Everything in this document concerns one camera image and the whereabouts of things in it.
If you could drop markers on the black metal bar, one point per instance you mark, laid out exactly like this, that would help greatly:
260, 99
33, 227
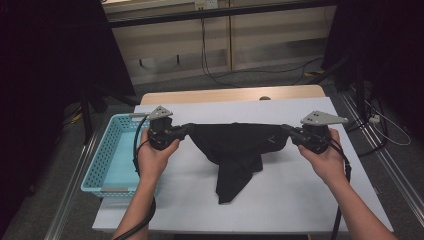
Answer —
216, 12

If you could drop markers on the aluminium floor rail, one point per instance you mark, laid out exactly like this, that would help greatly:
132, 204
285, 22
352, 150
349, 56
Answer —
383, 156
71, 186

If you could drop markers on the white power adapter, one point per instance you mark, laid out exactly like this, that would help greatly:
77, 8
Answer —
374, 119

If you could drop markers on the yellow tape piece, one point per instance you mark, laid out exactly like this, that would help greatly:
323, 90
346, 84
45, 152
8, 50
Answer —
315, 72
77, 116

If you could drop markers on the dark curtain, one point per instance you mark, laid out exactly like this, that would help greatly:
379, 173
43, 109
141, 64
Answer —
393, 50
40, 66

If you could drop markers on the person's left hand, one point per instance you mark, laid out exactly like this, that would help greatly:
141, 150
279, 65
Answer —
151, 163

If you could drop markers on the black tripod stand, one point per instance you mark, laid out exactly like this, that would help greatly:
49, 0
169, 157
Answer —
86, 116

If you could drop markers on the beige wooden cabinet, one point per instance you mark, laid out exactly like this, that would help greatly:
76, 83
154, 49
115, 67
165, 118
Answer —
273, 40

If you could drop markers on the person's right hand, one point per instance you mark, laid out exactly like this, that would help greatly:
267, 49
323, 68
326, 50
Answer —
328, 166

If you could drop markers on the black metal stand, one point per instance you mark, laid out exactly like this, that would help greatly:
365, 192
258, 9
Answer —
360, 86

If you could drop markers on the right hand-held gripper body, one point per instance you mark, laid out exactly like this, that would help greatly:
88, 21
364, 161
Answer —
313, 138

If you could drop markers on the light blue plastic basket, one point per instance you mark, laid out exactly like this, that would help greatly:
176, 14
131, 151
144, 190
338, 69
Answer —
113, 160

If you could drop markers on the dark round table grommet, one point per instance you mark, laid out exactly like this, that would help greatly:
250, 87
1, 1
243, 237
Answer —
265, 98

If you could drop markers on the white power outlet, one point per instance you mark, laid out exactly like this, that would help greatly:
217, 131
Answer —
206, 4

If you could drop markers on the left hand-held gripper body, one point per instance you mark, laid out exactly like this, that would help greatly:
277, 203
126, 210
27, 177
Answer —
161, 133

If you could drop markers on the black pants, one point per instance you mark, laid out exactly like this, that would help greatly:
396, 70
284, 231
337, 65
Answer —
236, 150

